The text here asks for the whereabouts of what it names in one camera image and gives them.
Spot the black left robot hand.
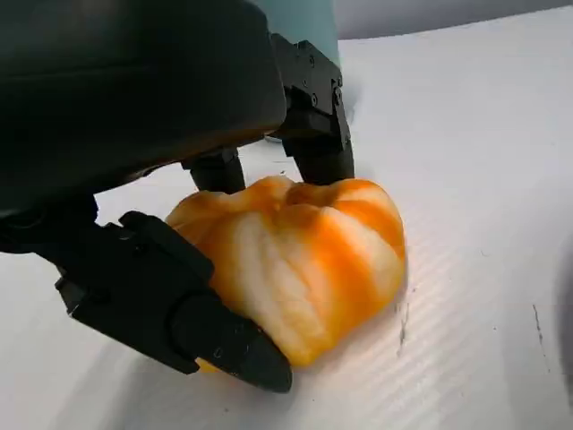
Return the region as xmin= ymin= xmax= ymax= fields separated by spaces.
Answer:
xmin=0 ymin=0 xmax=358 ymax=394

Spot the orange white toy bread roll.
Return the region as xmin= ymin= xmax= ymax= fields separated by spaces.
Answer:
xmin=165 ymin=176 xmax=407 ymax=375

